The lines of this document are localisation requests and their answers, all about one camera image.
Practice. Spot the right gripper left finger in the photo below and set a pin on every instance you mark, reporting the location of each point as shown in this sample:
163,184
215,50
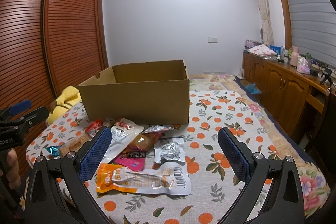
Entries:
56,191

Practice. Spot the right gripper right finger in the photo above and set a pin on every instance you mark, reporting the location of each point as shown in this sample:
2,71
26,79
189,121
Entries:
284,200

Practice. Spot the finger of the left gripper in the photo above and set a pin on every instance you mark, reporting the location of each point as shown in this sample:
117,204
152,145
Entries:
14,110
33,118

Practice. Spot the blue foil candy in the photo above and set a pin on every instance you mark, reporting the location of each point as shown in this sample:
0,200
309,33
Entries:
53,152

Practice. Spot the brown biscuit bar pack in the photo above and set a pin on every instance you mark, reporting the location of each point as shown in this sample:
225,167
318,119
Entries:
74,144

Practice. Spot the red white snack pouch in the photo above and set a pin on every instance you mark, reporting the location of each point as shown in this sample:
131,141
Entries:
93,128

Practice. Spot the pink chicken snack pouch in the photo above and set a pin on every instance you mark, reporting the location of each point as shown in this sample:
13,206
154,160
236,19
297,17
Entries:
134,155

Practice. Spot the white silver snack pouch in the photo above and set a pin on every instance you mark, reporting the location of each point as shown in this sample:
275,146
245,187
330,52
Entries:
123,132

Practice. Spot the orange white snack pouch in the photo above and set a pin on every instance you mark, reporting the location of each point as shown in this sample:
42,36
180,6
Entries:
170,178

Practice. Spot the clear silver snack pouch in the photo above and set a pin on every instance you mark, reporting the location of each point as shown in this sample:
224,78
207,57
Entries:
169,149

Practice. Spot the small silver orange packet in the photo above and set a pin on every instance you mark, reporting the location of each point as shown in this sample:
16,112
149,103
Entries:
157,129

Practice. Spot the person's left hand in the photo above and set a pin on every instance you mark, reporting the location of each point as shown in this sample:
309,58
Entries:
12,174

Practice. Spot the yellow plush toy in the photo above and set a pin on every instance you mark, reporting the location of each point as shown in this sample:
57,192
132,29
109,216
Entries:
67,99

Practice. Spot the orange print tablecloth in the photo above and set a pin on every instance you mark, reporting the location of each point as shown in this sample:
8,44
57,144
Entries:
214,186

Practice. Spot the wooden sideboard cabinet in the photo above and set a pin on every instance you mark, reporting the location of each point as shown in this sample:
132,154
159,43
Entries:
297,102

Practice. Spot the blue plush toy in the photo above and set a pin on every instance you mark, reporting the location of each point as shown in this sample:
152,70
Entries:
251,88

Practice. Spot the pink tissue bag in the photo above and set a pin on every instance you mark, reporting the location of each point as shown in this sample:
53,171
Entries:
303,66

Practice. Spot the brown cardboard box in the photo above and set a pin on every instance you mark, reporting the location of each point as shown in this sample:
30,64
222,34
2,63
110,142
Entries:
156,92

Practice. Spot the pink thermos bottle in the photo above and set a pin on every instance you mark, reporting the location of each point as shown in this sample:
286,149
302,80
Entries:
294,56

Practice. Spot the folded floral cloth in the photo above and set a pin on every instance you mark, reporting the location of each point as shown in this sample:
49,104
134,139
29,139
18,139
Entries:
262,51

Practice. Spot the small white fan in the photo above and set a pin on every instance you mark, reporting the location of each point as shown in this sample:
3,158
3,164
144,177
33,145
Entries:
261,35

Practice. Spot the grey window blind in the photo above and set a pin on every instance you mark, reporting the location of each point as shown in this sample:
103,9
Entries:
313,28

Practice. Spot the white wall switch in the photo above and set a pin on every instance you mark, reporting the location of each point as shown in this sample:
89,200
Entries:
212,40

